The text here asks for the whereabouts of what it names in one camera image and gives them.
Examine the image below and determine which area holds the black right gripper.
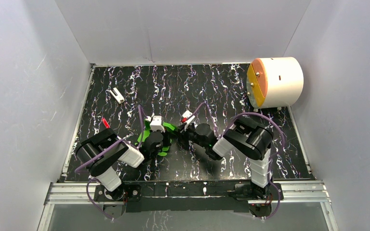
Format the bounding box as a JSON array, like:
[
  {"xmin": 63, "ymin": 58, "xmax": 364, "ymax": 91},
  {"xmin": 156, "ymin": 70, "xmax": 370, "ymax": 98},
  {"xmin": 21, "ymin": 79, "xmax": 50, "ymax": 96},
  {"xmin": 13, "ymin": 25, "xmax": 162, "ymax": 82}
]
[{"xmin": 172, "ymin": 121, "xmax": 208, "ymax": 149}]

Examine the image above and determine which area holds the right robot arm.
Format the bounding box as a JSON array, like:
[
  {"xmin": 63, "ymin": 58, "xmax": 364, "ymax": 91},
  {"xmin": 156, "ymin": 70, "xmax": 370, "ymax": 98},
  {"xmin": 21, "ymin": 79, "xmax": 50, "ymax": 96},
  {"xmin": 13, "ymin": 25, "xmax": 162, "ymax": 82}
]
[{"xmin": 177, "ymin": 117, "xmax": 273, "ymax": 199}]

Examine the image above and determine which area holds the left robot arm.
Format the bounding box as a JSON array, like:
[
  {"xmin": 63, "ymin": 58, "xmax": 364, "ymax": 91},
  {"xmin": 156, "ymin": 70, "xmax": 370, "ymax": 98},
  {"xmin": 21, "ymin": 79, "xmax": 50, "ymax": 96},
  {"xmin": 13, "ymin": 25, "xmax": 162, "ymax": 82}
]
[{"xmin": 75, "ymin": 128, "xmax": 171, "ymax": 200}]

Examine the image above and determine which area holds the small red marker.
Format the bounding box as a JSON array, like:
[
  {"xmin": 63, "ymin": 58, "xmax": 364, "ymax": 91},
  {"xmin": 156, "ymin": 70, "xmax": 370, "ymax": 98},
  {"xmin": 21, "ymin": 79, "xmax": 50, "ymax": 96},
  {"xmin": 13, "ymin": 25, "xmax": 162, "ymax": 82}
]
[{"xmin": 101, "ymin": 117, "xmax": 110, "ymax": 129}]

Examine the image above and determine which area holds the small white plastic clip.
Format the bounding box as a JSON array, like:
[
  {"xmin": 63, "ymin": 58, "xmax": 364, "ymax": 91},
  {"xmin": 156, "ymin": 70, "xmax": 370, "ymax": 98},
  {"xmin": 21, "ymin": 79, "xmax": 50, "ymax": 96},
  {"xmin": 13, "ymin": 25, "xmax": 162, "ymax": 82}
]
[{"xmin": 109, "ymin": 88, "xmax": 125, "ymax": 104}]

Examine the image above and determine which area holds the white cylinder with coloured face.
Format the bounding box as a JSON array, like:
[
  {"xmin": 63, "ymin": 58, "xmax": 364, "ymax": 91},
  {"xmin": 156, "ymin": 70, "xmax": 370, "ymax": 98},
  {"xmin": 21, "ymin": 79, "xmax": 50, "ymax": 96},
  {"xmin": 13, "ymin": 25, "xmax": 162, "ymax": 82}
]
[{"xmin": 246, "ymin": 57, "xmax": 304, "ymax": 109}]

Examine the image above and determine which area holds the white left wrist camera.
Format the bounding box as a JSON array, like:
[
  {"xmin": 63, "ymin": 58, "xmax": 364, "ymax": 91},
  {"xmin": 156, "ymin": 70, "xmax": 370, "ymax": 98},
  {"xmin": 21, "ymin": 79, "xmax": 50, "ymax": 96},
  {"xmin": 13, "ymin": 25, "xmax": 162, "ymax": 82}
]
[{"xmin": 145, "ymin": 115, "xmax": 165, "ymax": 132}]

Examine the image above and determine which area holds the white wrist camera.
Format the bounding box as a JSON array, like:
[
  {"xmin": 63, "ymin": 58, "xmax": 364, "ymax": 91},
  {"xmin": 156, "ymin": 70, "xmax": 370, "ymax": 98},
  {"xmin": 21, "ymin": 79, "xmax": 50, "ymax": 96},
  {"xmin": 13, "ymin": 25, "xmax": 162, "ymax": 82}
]
[
  {"xmin": 145, "ymin": 115, "xmax": 165, "ymax": 132},
  {"xmin": 181, "ymin": 110, "xmax": 195, "ymax": 129}
]

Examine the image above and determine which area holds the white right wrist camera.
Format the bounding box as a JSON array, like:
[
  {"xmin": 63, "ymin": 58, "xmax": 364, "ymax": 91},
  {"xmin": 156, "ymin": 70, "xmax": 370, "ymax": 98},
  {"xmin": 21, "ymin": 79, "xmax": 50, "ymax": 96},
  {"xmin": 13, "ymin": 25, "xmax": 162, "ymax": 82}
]
[{"xmin": 181, "ymin": 110, "xmax": 195, "ymax": 129}]

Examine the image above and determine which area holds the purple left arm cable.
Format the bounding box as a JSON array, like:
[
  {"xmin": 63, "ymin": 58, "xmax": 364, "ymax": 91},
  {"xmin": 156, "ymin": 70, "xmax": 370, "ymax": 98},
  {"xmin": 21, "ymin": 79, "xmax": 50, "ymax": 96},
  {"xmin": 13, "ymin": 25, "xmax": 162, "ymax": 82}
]
[{"xmin": 75, "ymin": 104, "xmax": 147, "ymax": 220}]

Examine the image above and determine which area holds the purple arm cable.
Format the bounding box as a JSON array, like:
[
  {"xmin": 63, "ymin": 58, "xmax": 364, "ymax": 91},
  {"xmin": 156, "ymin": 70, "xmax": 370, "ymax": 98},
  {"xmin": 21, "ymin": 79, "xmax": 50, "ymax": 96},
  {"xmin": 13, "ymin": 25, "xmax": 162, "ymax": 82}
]
[
  {"xmin": 185, "ymin": 102, "xmax": 286, "ymax": 220},
  {"xmin": 75, "ymin": 104, "xmax": 147, "ymax": 220}
]

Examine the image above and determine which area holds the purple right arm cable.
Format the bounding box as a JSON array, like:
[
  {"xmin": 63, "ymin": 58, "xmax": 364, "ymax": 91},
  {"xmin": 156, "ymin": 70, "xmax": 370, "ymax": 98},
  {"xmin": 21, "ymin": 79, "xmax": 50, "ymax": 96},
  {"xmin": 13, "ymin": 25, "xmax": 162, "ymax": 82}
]
[{"xmin": 185, "ymin": 102, "xmax": 286, "ymax": 220}]

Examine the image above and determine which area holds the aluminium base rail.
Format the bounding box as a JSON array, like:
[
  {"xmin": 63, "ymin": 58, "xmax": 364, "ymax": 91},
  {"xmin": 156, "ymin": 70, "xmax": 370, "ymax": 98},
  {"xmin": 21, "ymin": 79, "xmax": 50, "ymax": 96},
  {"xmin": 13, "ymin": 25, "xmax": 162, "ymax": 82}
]
[{"xmin": 45, "ymin": 180, "xmax": 330, "ymax": 205}]

